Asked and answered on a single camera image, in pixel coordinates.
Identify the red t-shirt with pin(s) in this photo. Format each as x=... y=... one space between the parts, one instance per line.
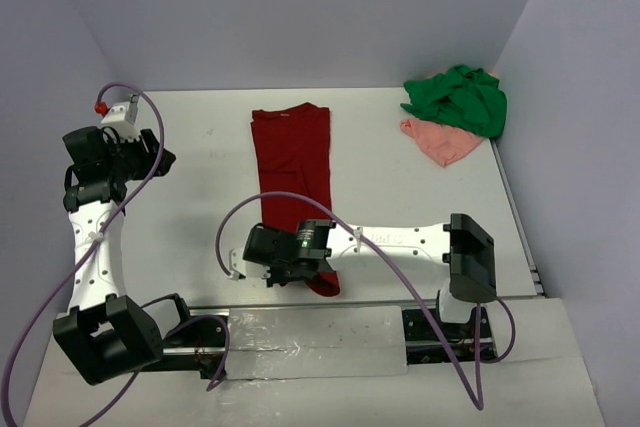
x=292 y=148

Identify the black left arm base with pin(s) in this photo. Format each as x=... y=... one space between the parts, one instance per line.
x=197 y=348

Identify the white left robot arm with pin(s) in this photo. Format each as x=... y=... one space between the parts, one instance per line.
x=105 y=333

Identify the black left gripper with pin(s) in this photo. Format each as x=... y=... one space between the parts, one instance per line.
x=151 y=153

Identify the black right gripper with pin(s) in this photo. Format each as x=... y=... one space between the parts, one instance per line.
x=288 y=275

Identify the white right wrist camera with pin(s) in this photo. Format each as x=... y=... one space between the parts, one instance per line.
x=241 y=269

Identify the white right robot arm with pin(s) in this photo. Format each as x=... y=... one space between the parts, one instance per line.
x=457 y=257

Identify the pink t-shirt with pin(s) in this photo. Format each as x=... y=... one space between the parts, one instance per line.
x=443 y=144

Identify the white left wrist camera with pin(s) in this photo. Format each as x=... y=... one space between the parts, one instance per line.
x=121 y=117

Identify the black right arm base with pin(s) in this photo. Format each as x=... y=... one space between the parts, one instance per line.
x=423 y=346

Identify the green t-shirt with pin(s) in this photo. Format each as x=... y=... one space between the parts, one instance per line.
x=463 y=97

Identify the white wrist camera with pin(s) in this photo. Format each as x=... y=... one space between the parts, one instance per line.
x=241 y=269
x=121 y=117

